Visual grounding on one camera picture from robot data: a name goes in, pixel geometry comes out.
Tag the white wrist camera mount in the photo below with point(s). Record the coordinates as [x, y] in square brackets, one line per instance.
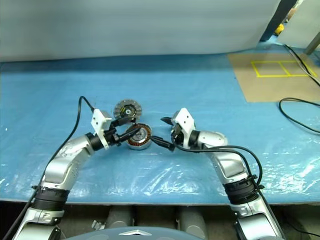
[100, 120]
[186, 120]

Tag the round silver spoked rotor lid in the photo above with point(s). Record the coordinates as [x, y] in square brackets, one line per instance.
[132, 107]

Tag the brown cardboard sheet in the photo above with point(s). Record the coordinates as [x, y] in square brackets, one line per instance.
[265, 87]

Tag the grey rounded cylinder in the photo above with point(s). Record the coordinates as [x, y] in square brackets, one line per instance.
[192, 220]
[120, 216]

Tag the grey robot torso with emblem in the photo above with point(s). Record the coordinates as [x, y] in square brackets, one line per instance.
[140, 235]

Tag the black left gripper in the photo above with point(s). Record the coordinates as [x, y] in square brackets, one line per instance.
[111, 135]

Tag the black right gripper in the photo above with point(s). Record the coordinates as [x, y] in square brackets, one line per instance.
[177, 137]

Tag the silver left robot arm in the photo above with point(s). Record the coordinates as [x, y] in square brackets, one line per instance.
[62, 162]

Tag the white foam backdrop sheet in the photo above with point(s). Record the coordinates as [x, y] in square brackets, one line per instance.
[125, 27]

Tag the dark grey slanted post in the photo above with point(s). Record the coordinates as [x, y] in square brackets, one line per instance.
[277, 20]

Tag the small yellow object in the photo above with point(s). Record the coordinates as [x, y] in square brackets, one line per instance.
[279, 29]

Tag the blue plastic-covered table mat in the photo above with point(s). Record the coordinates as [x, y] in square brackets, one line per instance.
[175, 87]

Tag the white board panel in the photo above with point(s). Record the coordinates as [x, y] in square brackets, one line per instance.
[300, 27]

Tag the grey metal leg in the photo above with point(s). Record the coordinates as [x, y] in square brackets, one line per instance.
[312, 45]

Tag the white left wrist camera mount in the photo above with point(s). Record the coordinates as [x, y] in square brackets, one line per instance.
[100, 120]

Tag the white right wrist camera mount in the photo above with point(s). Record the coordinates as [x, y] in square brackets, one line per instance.
[186, 120]

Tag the small white metal bracket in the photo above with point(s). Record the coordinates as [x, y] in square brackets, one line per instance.
[98, 224]

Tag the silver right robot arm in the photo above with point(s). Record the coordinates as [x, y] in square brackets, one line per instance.
[232, 167]

